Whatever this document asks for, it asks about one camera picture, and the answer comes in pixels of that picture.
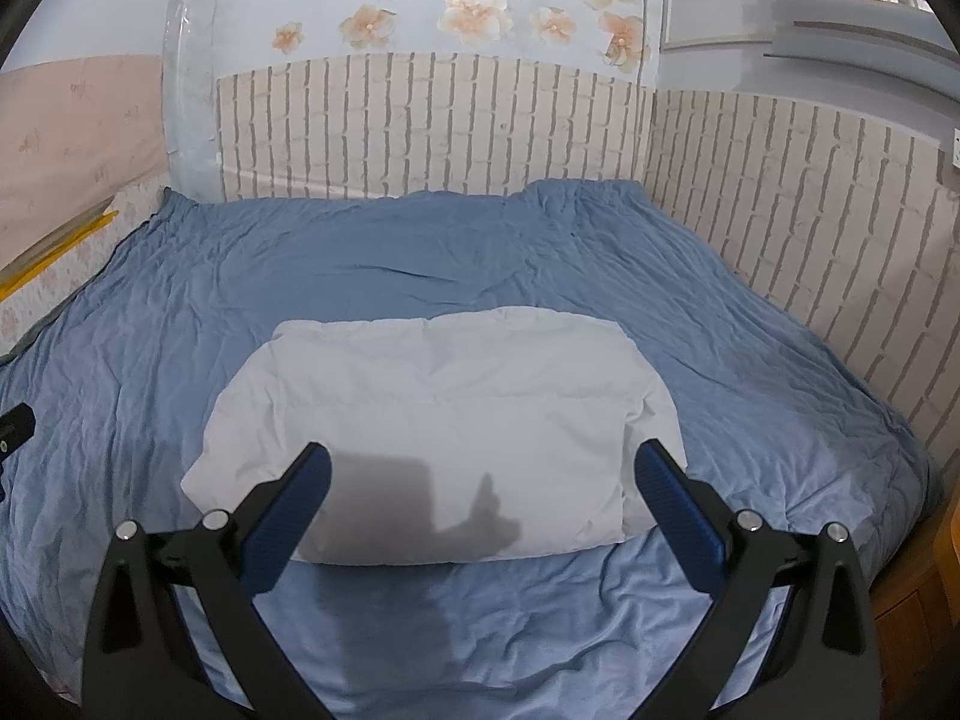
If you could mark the striped window blind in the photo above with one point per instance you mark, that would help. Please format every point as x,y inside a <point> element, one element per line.
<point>847,15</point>

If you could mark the wooden bed frame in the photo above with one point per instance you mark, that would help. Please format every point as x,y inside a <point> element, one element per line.
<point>915,585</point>

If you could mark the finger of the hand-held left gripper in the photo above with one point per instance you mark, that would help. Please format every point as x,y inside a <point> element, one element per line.
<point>19,424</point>

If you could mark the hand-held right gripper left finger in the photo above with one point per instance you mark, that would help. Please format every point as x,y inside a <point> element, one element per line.
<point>289,521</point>

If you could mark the blue bed sheet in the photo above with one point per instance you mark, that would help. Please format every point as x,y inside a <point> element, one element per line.
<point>450,255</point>

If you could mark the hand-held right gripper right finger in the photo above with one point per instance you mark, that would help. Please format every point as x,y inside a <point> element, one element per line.
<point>679,521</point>

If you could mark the pink padded headboard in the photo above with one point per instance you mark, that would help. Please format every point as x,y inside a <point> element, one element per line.
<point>67,142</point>

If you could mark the light grey padded jacket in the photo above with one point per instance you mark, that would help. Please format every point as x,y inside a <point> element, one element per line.
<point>435,405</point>

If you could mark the floral patterned mattress cover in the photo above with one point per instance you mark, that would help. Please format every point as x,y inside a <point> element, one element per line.
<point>52,292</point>

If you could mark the clear plastic sheet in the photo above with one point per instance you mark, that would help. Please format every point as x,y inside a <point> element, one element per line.
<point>191,97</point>

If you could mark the brick pattern wall panel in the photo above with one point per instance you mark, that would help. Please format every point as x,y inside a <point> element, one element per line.
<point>787,187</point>

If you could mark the yellow strip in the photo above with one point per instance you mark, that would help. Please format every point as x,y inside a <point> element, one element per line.
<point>52,259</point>

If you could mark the peach flower wall stickers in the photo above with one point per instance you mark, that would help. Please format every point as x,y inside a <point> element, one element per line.
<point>480,7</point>

